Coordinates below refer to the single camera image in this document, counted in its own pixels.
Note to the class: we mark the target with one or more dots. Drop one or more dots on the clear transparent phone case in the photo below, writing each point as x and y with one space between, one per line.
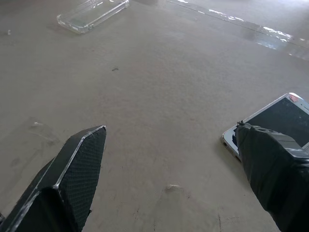
93 15

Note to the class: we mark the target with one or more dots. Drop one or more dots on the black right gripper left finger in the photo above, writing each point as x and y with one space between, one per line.
72 174

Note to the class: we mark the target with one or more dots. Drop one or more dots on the white smartphone with dark screen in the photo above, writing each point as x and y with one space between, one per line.
277 118

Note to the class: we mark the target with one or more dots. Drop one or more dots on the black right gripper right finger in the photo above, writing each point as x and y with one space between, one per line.
272 169

